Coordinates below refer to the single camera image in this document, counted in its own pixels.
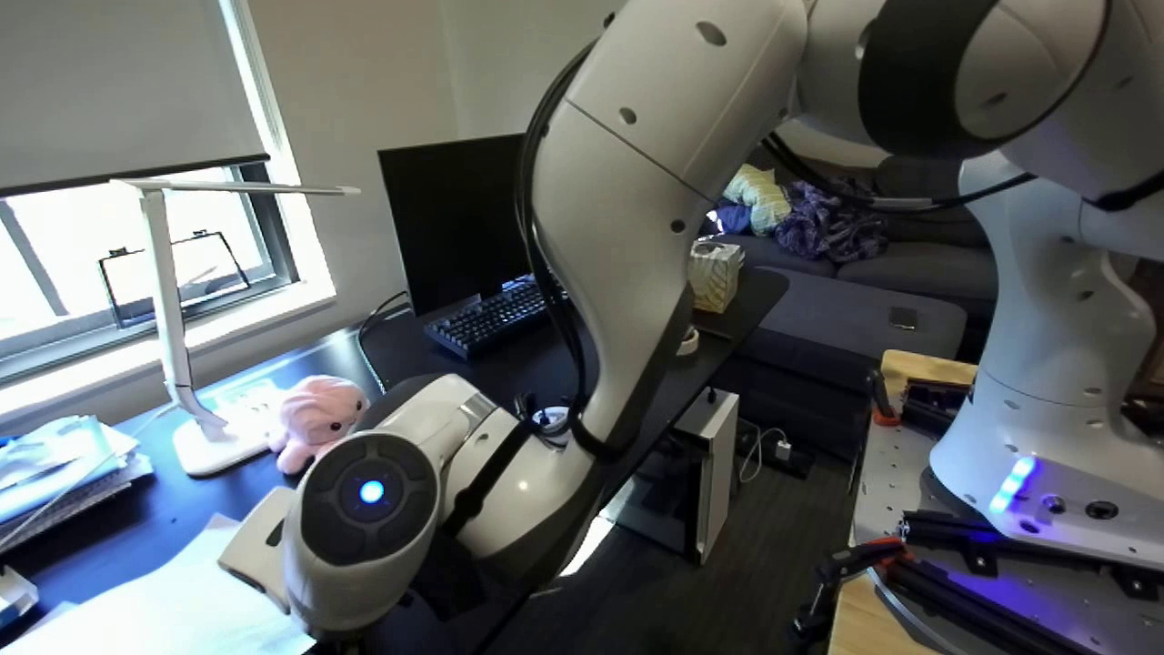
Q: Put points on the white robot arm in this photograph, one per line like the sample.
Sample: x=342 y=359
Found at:
x=1049 y=114

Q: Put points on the black computer monitor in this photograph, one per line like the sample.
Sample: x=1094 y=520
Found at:
x=454 y=207

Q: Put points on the dark grey sofa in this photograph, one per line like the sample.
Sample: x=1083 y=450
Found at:
x=806 y=365

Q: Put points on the white paper stack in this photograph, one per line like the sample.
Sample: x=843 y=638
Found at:
x=186 y=604

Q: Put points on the black mechanical keyboard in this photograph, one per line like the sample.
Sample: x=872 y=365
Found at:
x=489 y=321

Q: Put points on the white desk lamp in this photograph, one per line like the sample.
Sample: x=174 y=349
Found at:
x=203 y=443

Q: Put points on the purple blanket pile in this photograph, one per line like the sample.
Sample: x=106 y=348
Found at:
x=828 y=230

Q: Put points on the wooden block with clamp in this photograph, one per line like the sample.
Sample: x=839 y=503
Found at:
x=919 y=390

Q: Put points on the stack of folded papers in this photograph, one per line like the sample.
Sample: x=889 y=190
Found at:
x=61 y=469

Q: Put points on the beige tissue box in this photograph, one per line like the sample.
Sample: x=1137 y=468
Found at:
x=714 y=273

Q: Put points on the white roller window blind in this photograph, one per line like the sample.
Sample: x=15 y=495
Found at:
x=104 y=90

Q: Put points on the roll of tape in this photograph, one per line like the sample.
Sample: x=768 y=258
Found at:
x=689 y=338

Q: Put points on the white desktop computer tower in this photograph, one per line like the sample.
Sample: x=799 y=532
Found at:
x=682 y=494

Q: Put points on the white computer mouse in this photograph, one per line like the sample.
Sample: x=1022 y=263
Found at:
x=552 y=420

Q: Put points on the black power adapter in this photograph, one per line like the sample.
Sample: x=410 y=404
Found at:
x=788 y=457

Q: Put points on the pink octopus plush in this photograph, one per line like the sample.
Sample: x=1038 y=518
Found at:
x=314 y=416

